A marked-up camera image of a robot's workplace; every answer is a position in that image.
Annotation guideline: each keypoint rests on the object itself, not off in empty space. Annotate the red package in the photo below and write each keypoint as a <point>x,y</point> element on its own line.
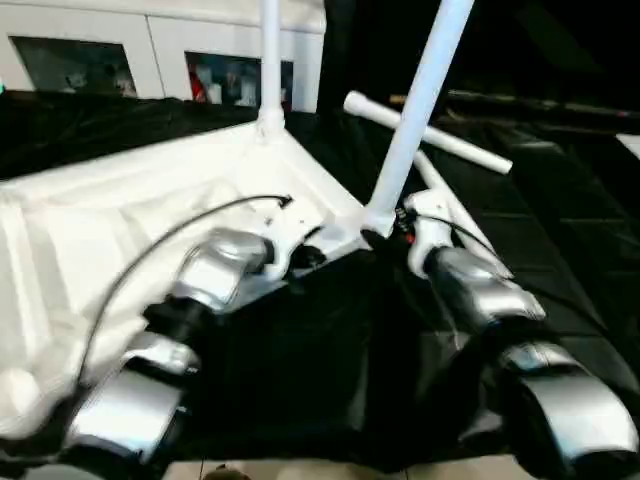
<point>197,85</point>

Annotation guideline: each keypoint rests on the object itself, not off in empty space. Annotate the white glass door cabinet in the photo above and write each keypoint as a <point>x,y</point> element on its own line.
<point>150,30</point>

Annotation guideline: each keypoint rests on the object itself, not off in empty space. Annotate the small gold object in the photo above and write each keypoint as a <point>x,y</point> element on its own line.
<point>397,99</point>

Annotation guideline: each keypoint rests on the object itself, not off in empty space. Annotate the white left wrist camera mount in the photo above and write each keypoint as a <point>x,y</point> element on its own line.
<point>285,250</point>

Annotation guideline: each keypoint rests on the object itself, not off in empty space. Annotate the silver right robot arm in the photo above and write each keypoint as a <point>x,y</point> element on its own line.
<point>490,290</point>

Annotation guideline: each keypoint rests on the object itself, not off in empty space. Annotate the white flat board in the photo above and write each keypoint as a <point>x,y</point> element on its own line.
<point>630,144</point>

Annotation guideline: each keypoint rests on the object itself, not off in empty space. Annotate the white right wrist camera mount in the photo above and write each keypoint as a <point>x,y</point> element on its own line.
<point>427,210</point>

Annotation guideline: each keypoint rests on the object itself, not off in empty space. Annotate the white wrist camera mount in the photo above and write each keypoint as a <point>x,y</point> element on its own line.
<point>427,210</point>
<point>285,250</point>

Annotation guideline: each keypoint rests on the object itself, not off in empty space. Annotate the white tub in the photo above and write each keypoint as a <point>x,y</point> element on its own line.
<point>245,92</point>

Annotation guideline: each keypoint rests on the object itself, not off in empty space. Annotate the white plastic table leg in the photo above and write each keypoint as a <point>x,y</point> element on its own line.
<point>470,152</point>
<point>415,115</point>
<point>271,60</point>
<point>430,175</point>

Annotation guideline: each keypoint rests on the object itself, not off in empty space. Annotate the dark long rod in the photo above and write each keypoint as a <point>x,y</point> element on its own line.
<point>550,105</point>

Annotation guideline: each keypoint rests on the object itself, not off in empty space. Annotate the white plastic table top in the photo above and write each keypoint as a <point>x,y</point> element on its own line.
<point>150,190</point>

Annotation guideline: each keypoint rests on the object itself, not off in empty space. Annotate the black work mat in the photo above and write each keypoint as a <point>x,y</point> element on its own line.
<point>325,375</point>

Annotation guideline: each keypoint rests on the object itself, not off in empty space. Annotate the white jar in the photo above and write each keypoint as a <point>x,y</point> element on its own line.
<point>215,92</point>

